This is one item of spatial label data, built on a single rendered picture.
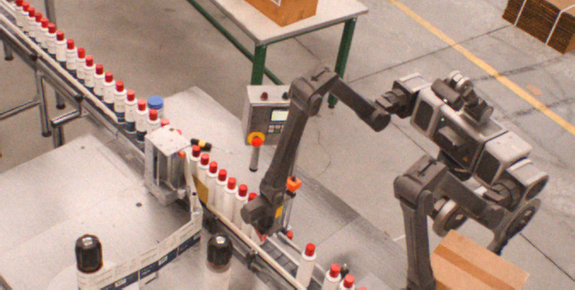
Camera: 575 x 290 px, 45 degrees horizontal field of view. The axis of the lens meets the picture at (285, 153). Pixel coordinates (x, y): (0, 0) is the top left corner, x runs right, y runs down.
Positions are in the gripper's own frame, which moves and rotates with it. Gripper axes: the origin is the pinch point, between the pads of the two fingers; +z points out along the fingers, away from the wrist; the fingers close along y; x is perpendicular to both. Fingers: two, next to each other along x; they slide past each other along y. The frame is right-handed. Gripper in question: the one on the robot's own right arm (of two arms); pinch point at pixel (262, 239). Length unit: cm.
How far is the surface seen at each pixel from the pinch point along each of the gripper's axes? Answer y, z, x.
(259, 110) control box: -17.1, -43.1, 7.2
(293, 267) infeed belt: 9.3, 13.3, 8.8
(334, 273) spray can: 28.7, -6.3, 4.9
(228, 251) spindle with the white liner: 4.7, -14.3, -21.8
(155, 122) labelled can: -69, -3, 5
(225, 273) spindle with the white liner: 5.0, -3.4, -21.9
